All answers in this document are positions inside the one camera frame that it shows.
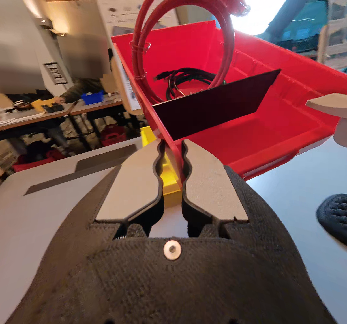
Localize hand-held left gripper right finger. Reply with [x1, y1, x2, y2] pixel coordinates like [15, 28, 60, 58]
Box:
[181, 139, 250, 224]

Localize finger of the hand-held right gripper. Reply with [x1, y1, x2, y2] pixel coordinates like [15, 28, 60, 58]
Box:
[305, 93, 347, 147]

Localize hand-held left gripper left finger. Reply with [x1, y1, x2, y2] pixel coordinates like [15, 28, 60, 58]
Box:
[95, 139, 166, 224]

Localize red plastic bin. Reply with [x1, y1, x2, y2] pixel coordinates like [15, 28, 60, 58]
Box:
[111, 20, 347, 181]

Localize black ethernet cable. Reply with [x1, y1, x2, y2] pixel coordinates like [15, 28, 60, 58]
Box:
[153, 68, 227, 100]

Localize red ethernet cable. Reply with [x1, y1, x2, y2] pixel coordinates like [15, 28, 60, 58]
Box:
[130, 0, 250, 105]

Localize yellow plastic bin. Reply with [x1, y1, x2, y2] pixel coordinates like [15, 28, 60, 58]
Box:
[140, 126, 181, 208]

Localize red tote bag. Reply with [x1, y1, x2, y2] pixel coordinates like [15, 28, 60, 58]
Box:
[100, 124, 127, 146]

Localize black bin divider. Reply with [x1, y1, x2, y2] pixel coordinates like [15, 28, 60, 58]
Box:
[152, 69, 281, 141]

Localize wooden background table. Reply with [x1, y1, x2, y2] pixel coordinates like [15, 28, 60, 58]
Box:
[0, 98, 126, 151]

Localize blue plastic bin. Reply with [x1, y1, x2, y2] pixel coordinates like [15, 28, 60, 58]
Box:
[81, 90, 105, 105]

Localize small yellow bin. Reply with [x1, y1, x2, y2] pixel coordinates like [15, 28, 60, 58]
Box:
[31, 98, 59, 112]

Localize black white marker poster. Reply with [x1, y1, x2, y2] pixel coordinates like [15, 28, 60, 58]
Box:
[43, 62, 68, 85]

